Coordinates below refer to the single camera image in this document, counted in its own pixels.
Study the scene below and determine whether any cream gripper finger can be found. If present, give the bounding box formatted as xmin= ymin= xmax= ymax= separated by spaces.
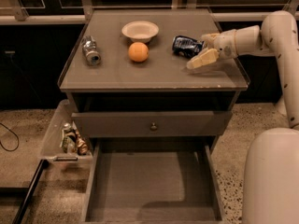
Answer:
xmin=187 ymin=48 xmax=219 ymax=70
xmin=201 ymin=33 xmax=219 ymax=49

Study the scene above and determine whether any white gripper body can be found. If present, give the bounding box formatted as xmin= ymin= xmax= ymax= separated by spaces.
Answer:
xmin=214 ymin=29 xmax=237 ymax=60

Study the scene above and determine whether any blue pepsi can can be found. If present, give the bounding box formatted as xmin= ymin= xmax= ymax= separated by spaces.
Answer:
xmin=172 ymin=35 xmax=205 ymax=58

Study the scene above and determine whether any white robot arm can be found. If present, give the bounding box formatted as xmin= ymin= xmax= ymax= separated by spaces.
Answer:
xmin=187 ymin=10 xmax=299 ymax=224

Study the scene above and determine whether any grey wooden drawer cabinet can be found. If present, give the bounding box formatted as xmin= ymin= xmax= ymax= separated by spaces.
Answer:
xmin=58 ymin=8 xmax=251 ymax=224

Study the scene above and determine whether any closed grey upper drawer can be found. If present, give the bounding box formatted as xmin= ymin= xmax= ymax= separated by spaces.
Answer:
xmin=72 ymin=111 xmax=232 ymax=137

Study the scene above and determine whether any round brass drawer knob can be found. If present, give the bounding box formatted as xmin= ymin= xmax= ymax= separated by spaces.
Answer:
xmin=150 ymin=122 xmax=158 ymax=132

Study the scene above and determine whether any crushed silver can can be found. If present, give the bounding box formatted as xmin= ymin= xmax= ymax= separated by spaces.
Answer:
xmin=81 ymin=35 xmax=101 ymax=66

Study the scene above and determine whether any open grey lower drawer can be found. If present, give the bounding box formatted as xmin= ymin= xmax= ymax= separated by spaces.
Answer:
xmin=80 ymin=140 xmax=225 ymax=224

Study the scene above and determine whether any white paper bowl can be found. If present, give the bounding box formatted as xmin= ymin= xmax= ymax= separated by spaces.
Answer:
xmin=121 ymin=21 xmax=159 ymax=43

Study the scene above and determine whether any orange fruit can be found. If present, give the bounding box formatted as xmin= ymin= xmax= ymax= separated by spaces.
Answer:
xmin=128 ymin=42 xmax=149 ymax=63

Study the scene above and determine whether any brown snack packet in bin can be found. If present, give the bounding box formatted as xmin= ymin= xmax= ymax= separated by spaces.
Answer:
xmin=75 ymin=130 xmax=90 ymax=155

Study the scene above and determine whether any green snack packet in bin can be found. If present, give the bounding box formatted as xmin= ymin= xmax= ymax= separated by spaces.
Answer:
xmin=60 ymin=123 xmax=77 ymax=153

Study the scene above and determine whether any clear plastic storage bin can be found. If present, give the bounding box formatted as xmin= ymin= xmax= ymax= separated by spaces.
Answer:
xmin=40 ymin=100 xmax=93 ymax=164

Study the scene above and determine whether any metal window rail frame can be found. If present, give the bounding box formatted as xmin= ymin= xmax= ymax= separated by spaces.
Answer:
xmin=0 ymin=0 xmax=299 ymax=24

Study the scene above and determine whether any black floor cable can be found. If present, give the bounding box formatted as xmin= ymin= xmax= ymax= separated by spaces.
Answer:
xmin=0 ymin=121 xmax=21 ymax=152

